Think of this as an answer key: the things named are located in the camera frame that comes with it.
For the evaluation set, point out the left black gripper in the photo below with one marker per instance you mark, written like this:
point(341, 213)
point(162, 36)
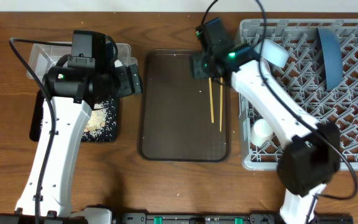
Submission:
point(130, 79)

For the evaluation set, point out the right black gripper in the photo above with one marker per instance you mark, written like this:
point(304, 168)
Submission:
point(197, 70)

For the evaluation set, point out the wooden chopstick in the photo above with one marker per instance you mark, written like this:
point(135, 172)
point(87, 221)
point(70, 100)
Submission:
point(211, 99)
point(221, 106)

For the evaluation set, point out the light blue bowl with food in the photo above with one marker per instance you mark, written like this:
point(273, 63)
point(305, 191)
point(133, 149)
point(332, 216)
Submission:
point(272, 52)

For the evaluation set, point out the blue plate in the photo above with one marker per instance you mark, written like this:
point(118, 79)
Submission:
point(332, 57)

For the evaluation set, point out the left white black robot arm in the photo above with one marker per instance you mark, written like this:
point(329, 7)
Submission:
point(74, 91)

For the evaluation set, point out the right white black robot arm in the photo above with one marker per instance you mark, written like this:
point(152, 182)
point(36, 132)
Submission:
point(311, 149)

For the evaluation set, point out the spilled rice food waste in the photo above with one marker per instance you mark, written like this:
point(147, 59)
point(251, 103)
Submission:
point(102, 125)

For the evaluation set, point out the grey dishwasher rack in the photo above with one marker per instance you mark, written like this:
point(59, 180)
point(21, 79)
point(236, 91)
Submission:
point(302, 76)

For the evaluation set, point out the black plastic tray bin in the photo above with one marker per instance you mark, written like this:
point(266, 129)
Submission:
point(36, 125)

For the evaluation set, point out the dark brown serving tray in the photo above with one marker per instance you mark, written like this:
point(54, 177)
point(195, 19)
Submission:
point(175, 122)

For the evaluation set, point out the white cup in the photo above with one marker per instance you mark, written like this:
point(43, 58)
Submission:
point(261, 132)

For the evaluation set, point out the clear plastic bin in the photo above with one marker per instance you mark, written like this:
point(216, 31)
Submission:
point(43, 57)

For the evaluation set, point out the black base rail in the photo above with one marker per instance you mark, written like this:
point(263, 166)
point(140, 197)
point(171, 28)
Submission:
point(197, 219)

